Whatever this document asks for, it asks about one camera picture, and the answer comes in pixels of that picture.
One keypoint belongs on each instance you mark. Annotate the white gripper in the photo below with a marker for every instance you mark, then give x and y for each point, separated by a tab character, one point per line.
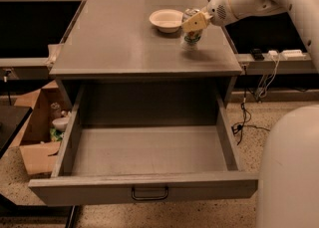
219	10

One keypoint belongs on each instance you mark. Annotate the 7up soda can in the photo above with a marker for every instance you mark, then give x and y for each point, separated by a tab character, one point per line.
189	40

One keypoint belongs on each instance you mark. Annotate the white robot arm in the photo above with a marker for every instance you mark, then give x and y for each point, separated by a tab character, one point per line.
288	183

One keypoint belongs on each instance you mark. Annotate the grey counter cabinet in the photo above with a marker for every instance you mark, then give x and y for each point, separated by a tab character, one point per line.
115	38

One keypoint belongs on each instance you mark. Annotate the open grey top drawer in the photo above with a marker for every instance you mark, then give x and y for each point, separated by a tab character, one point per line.
154	134

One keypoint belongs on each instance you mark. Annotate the white paper bowl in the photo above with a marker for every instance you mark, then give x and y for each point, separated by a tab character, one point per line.
166	20

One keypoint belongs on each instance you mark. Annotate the black power adapter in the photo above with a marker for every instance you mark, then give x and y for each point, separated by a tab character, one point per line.
256	54

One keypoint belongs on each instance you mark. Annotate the white power strip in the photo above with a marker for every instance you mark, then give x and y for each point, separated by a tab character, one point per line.
293	55

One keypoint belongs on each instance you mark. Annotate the white bowl in box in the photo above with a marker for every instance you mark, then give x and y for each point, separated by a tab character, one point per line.
60	123

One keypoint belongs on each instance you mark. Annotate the brown cardboard box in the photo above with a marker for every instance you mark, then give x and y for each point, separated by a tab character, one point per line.
38	148

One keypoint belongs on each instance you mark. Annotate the black table at left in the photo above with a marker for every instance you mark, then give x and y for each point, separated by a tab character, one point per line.
12	119

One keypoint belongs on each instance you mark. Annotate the black drawer handle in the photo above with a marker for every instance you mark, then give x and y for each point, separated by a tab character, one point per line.
144	194

